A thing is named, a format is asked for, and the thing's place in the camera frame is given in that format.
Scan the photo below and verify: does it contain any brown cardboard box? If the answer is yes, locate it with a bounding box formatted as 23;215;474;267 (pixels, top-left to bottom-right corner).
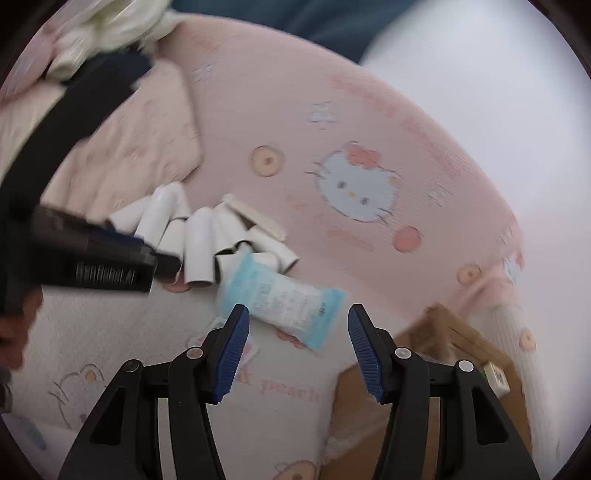
318;302;532;480

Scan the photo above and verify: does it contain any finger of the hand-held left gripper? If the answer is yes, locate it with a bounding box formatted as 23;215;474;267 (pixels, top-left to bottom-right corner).
152;249;182;280

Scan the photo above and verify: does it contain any white fluffy cloth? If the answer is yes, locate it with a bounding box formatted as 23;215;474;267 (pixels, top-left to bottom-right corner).
46;0;176;79

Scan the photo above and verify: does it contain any person's left hand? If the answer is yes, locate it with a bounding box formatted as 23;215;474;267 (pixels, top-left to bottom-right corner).
0;286;45;368

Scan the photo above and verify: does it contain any pile of white tubes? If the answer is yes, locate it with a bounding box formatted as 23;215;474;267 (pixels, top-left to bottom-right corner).
108;182;300;288

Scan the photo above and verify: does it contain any blue tissue packet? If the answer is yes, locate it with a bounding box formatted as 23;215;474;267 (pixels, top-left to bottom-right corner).
216;251;347;350

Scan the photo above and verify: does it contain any pink cat printed blanket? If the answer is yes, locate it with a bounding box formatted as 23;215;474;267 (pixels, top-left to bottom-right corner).
0;18;541;480

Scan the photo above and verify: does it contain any cream bunny printed quilt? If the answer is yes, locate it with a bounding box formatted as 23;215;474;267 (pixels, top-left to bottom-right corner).
0;60;204;213

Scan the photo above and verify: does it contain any flat beige card strip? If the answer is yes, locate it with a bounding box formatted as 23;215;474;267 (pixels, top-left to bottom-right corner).
222;194;287;241

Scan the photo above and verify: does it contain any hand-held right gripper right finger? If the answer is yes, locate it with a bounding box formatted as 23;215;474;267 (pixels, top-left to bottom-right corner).
348;303;541;480

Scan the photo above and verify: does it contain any dark blue cloth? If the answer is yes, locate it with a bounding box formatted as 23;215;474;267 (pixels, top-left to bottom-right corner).
171;0;416;65

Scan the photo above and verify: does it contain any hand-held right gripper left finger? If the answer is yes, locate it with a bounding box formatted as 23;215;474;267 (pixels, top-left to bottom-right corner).
60;304;251;480

